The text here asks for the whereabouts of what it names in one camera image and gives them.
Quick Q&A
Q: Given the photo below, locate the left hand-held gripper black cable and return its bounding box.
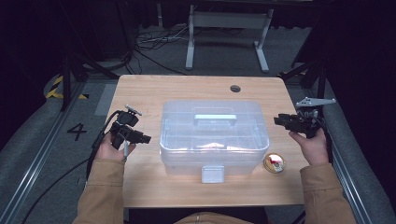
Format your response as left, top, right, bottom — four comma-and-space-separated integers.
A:
21, 109, 122, 224

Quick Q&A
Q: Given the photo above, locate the person's right hand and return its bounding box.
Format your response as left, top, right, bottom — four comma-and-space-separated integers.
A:
288, 128, 331, 167

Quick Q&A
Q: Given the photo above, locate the tangle of floor cables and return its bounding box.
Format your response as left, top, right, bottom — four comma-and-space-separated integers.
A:
127, 24, 244, 76

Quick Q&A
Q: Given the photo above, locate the yellow black hazard tape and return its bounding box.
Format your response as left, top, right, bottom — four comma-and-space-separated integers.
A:
46, 75, 90, 101

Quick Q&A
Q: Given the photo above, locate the person's tan jacket torso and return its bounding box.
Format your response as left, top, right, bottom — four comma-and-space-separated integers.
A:
174, 211, 253, 224

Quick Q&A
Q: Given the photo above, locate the white metal desk frame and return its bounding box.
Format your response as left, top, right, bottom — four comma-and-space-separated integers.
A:
185, 4, 275, 74

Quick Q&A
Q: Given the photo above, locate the hand-held gripper black cable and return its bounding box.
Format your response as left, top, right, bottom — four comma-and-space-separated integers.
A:
316, 116, 333, 164
21, 109, 122, 224

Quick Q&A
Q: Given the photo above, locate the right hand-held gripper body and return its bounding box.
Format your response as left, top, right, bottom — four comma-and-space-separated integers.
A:
290, 96, 337, 139

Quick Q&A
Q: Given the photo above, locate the person's left hand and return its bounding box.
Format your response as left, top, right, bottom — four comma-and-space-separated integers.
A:
94, 133, 137, 162

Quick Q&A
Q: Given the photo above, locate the black tripod stand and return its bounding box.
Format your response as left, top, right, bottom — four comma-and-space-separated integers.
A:
278, 59, 328, 118
59, 50, 120, 113

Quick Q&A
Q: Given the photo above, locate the small round red-white object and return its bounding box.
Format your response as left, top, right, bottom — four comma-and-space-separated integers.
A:
262, 152, 286, 175

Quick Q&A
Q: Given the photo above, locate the aluminium floor rail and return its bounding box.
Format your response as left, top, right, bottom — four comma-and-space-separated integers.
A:
0, 82, 87, 224
303, 90, 373, 224

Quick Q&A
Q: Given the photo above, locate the clear plastic storage box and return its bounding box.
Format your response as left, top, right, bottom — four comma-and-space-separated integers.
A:
159, 99, 271, 185

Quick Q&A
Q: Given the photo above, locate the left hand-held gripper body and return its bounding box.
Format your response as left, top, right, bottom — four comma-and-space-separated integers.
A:
109, 104, 143, 161

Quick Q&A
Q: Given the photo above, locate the right hand-held gripper black cable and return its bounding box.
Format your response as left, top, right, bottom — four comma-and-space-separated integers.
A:
316, 116, 333, 164

